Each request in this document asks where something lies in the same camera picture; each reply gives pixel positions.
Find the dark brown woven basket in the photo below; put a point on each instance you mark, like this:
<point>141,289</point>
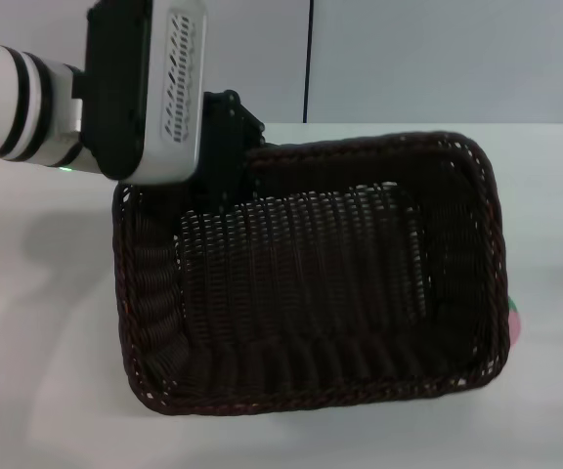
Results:
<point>311,278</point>

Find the pink peach toy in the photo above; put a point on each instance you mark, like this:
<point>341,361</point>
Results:
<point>515,325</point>

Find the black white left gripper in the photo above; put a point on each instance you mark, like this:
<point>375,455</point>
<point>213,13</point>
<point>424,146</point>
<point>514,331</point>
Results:
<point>130,98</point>

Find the black vertical wall strip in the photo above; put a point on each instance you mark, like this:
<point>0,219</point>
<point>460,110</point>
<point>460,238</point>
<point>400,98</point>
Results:
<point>309,58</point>

